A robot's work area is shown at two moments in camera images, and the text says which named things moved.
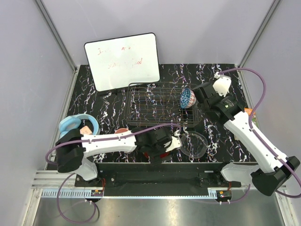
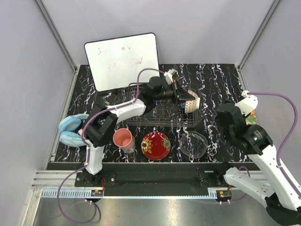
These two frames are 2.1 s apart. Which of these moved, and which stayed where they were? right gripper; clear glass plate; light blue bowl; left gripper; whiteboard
Moved: right gripper; left gripper
Stayed: whiteboard; clear glass plate; light blue bowl
